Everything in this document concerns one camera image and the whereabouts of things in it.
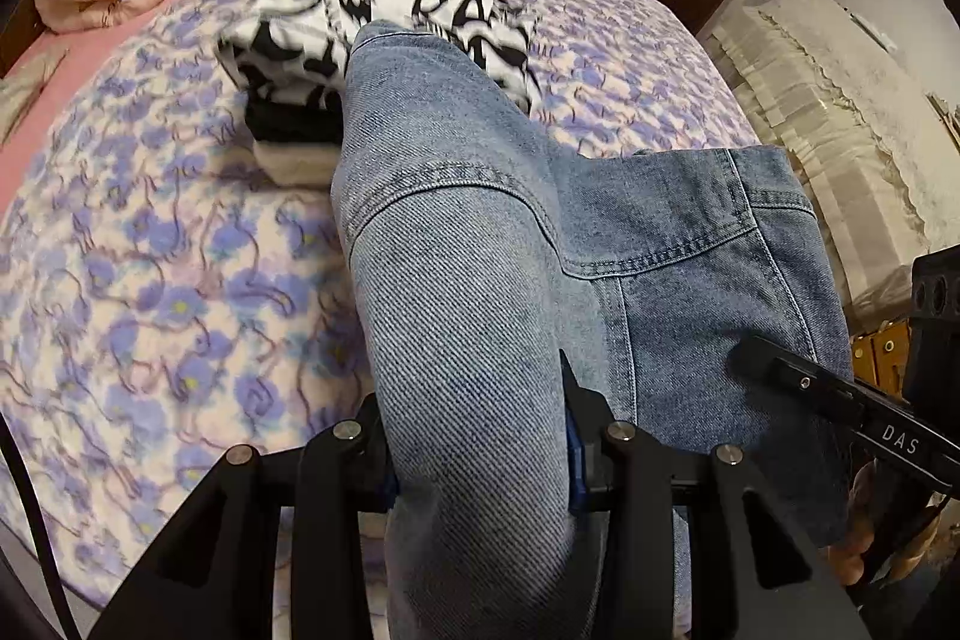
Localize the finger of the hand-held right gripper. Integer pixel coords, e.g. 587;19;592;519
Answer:
729;334;863;423

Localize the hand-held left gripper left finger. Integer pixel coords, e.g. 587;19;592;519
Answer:
88;392;398;640

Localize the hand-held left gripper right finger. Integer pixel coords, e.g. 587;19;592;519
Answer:
559;351;871;640

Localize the blue denim jacket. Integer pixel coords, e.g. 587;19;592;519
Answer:
330;19;856;640

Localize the person's right hand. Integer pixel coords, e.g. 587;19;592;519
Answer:
825;458;944;585

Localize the wooden drawer cabinet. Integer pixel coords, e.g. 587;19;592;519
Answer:
851;317;916;395

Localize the purple floral blanket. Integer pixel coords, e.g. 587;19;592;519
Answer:
0;0;766;611

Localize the lace covered furniture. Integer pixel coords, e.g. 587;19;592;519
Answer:
709;0;960;326

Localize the cream folded garment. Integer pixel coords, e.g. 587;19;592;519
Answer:
253;139;346;187

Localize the black white printed folded garment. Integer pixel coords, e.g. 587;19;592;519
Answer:
217;0;541;120

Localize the pink bed sheet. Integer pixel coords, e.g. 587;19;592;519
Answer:
0;0;293;176

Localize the grey cloth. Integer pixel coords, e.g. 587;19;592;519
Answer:
0;47;68;142

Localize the brown wooden headboard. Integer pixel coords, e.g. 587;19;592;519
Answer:
0;0;46;79

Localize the black cable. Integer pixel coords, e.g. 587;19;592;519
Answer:
0;415;80;640

